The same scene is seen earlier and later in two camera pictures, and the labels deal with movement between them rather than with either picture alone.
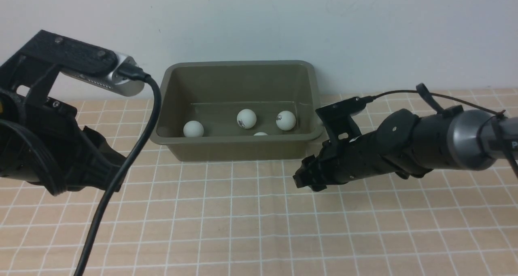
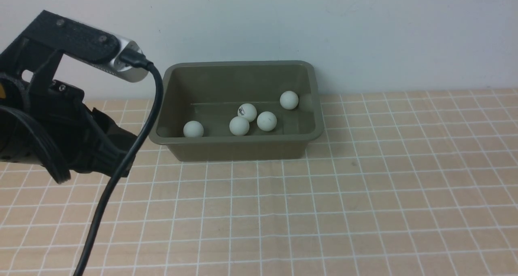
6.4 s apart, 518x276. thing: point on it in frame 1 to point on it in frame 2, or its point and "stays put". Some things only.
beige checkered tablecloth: [182, 218] stays put
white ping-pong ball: [285, 120] to [266, 121]
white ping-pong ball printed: [193, 129] stays put
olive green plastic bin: [236, 111] stays put
